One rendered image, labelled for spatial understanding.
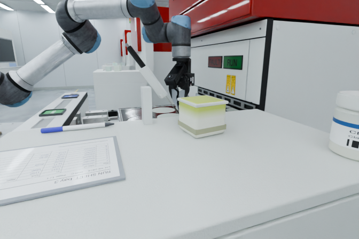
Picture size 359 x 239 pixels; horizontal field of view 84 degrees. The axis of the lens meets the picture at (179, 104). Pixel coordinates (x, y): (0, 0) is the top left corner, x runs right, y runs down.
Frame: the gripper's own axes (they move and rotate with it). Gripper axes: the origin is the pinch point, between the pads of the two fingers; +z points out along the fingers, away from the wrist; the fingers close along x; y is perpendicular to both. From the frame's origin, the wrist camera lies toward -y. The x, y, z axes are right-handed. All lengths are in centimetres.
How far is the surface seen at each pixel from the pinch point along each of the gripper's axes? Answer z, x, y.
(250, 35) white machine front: -26.6, -26.9, -1.8
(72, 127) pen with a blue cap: -5.6, -1.5, -45.7
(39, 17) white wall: -162, 757, 323
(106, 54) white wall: -41, 619, 483
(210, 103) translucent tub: -11.5, -27.3, -34.7
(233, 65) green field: -17.2, -20.6, 3.2
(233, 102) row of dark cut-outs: -4.1, -21.8, 2.4
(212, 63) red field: -17.6, -8.8, 13.4
